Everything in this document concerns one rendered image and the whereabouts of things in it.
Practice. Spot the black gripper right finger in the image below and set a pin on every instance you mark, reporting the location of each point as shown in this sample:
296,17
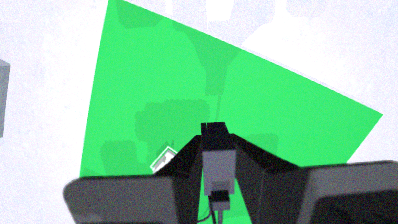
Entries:
276,191

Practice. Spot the grey connector plug with thin cable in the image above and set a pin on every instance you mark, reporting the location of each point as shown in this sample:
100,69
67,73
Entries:
219,168

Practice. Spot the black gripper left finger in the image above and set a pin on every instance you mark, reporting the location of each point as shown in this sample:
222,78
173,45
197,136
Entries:
170,195

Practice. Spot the green circuit board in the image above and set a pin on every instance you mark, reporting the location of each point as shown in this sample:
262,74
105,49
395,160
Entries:
156,81

